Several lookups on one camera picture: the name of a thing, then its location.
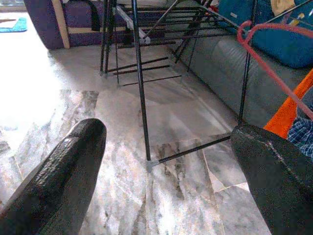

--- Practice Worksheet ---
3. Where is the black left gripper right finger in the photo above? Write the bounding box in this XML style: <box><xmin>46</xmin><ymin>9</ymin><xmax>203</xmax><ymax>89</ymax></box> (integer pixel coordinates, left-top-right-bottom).
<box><xmin>230</xmin><ymin>124</ymin><xmax>313</xmax><ymax>235</ymax></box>

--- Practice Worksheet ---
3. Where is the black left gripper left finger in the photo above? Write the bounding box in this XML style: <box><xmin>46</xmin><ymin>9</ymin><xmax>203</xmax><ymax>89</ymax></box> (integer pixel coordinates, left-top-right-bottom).
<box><xmin>0</xmin><ymin>117</ymin><xmax>108</xmax><ymax>235</ymax></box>

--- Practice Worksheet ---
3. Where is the pink plastic clothes hanger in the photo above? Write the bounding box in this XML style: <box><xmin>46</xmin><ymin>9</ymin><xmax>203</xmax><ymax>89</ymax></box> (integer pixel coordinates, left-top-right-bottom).
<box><xmin>236</xmin><ymin>21</ymin><xmax>313</xmax><ymax>118</ymax></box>

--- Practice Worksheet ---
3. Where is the blue plaid shirt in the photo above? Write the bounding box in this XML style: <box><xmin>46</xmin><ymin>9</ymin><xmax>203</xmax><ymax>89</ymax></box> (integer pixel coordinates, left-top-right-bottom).
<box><xmin>287</xmin><ymin>115</ymin><xmax>313</xmax><ymax>157</ymax></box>

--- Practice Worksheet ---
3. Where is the orange t-shirt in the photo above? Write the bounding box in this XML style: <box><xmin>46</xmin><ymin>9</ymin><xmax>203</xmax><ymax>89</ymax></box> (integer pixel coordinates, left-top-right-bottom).
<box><xmin>264</xmin><ymin>70</ymin><xmax>313</xmax><ymax>139</ymax></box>

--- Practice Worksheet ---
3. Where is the black clothes drying rack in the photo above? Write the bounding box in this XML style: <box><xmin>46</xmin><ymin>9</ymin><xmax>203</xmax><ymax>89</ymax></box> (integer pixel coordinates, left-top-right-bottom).
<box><xmin>99</xmin><ymin>0</ymin><xmax>313</xmax><ymax>169</ymax></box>

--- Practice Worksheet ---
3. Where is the purple sofa cream trim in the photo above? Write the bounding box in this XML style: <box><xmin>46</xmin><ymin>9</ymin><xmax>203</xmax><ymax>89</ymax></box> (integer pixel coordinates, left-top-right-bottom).
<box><xmin>23</xmin><ymin>0</ymin><xmax>137</xmax><ymax>49</ymax></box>

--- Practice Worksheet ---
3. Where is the blue floor mat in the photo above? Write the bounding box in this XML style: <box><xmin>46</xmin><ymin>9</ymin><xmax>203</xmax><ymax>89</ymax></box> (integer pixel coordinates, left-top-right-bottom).
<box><xmin>0</xmin><ymin>17</ymin><xmax>28</xmax><ymax>33</ymax></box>

